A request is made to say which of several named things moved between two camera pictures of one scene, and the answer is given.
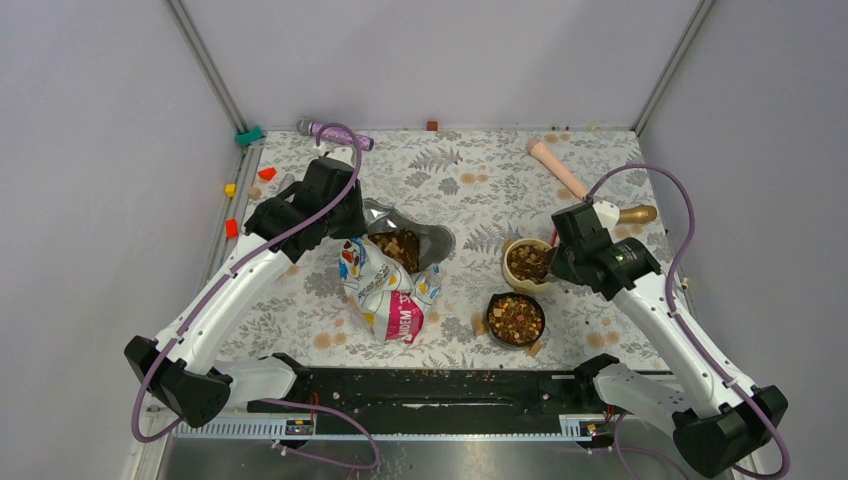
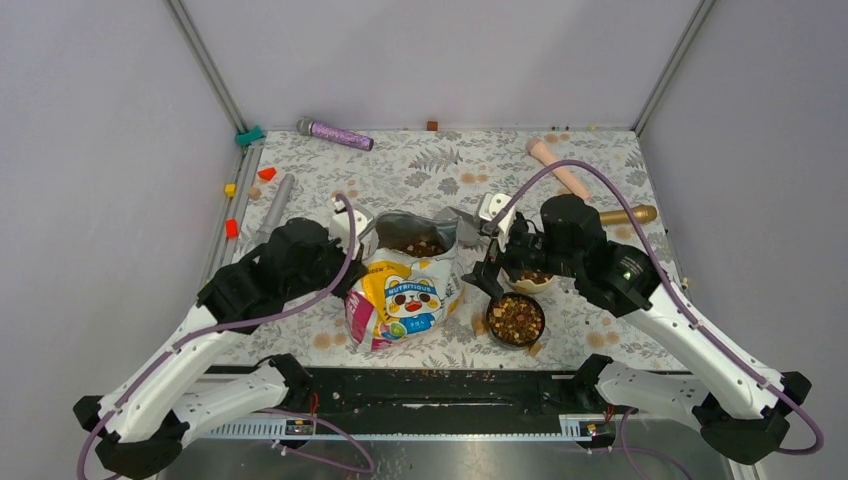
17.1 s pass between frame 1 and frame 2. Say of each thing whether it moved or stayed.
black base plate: stayed
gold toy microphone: stayed
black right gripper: moved
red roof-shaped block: stayed
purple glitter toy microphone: stayed
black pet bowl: stayed
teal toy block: stayed
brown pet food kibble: moved
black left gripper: moved
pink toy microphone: stayed
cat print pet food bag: moved
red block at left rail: stayed
